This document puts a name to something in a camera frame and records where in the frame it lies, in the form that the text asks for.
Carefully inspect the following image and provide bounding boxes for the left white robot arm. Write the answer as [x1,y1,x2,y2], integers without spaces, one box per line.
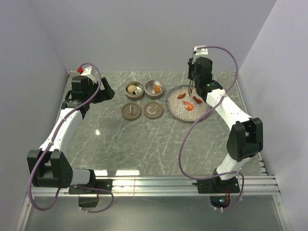
[27,76,115,193]

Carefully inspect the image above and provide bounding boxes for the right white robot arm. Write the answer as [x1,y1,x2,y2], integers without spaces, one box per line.
[188,57,263,193]

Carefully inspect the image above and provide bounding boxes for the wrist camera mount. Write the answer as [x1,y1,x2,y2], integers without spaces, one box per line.
[192,46,208,59]
[77,66,97,82]

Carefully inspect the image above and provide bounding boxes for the red shrimp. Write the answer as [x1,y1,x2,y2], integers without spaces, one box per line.
[183,101,194,111]

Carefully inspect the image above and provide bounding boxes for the aluminium rail frame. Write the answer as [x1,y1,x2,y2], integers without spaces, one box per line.
[16,71,291,231]

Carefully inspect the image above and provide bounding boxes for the metal tongs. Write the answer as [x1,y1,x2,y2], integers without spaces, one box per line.
[187,51,196,98]

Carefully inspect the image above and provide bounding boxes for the beige steamed bun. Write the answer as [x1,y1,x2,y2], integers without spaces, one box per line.
[127,85,137,94]

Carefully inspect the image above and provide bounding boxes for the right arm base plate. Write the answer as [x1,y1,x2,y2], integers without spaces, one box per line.
[193,177,240,194]

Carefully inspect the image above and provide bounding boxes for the brown lid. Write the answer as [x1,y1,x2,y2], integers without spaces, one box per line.
[143,102,164,119]
[121,103,141,121]

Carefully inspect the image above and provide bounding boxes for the right brown lid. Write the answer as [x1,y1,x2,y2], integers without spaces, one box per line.
[143,102,164,119]

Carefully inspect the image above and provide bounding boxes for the orange fried nugget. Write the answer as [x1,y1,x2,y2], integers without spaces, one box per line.
[154,85,161,93]

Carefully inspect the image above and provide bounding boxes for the small orange food piece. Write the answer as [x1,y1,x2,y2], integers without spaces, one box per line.
[177,93,186,99]

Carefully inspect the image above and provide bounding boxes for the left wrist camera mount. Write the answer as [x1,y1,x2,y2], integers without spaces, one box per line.
[77,66,97,82]

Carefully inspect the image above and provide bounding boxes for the left brown lid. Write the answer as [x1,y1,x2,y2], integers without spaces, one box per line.
[121,103,141,121]

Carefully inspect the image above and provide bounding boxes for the left steel lunch container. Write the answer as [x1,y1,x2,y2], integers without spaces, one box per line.
[125,81,144,101]

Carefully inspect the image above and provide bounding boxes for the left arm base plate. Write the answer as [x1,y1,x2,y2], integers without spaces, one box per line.
[68,179,113,194]

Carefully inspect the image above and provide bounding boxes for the steel lunch container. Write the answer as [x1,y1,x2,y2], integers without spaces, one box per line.
[144,80,164,99]
[125,81,144,101]

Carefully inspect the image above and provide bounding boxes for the orange red meat piece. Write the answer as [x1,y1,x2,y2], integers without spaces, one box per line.
[193,96,203,104]

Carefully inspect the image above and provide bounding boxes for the right steel lunch container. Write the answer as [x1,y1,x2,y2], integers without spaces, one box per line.
[144,80,164,99]

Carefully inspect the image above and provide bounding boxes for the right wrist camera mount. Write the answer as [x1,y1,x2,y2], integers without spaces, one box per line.
[192,46,208,59]

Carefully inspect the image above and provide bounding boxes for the speckled ceramic plate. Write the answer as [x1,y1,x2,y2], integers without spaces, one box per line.
[166,85,211,123]

